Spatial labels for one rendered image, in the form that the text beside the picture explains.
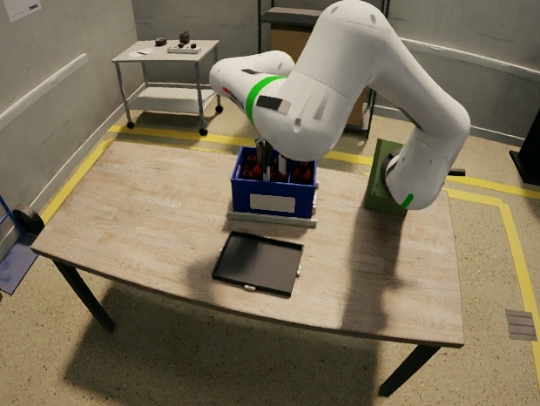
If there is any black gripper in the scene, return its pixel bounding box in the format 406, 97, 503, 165
255, 136, 288, 181

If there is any blue plastic crate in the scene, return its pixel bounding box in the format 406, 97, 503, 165
231, 146, 317, 219

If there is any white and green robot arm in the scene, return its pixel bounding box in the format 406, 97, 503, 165
209, 0, 470, 211

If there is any brown glass bottle with blue band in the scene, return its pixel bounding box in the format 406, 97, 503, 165
270, 159, 288, 183

